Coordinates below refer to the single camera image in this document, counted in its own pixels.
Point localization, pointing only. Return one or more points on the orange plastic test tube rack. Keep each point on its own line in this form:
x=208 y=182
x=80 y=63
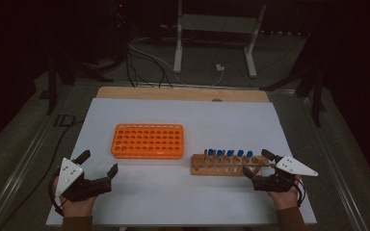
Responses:
x=147 y=141

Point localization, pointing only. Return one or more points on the person's left hand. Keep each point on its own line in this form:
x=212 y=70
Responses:
x=77 y=208

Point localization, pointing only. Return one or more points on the black tripod stand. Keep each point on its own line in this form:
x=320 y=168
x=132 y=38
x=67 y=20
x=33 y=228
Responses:
x=316 y=99
x=52 y=86

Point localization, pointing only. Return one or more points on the white metal stand frame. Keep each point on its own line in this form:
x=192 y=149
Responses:
x=218 y=24

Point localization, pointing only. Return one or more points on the person's right hand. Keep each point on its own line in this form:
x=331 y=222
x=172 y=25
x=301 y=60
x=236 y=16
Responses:
x=285 y=199

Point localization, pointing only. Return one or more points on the wooden test tube rack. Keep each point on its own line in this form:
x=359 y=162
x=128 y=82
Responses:
x=218 y=169

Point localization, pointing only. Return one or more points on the dark equipment stand red light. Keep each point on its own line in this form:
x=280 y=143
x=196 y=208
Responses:
x=120 y=29

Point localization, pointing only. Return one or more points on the metal floor rail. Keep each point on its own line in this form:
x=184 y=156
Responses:
x=22 y=160
x=330 y=160

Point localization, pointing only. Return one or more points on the blue-capped test tube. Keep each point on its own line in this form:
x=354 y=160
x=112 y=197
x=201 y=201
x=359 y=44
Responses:
x=210 y=152
x=249 y=154
x=229 y=153
x=219 y=153
x=240 y=153

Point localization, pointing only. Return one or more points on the white table sheet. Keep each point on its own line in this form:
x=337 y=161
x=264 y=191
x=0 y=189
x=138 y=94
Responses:
x=186 y=115

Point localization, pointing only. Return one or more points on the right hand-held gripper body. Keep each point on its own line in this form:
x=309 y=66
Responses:
x=289 y=165

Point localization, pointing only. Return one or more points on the white plug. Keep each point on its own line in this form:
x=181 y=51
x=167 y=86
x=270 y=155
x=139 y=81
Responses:
x=220 y=67

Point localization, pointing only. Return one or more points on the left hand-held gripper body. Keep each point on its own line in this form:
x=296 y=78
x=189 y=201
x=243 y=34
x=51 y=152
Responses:
x=69 y=173

